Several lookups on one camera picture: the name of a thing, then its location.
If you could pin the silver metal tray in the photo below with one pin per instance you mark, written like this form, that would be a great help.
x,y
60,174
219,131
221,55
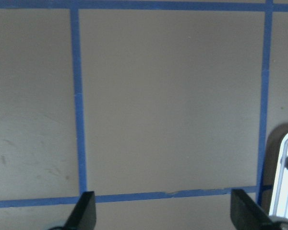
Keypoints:
x,y
279,200

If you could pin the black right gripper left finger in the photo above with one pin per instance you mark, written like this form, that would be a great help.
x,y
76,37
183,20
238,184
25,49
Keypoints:
x,y
83,216

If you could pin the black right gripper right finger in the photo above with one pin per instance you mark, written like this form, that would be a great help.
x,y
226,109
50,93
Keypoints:
x,y
245,214

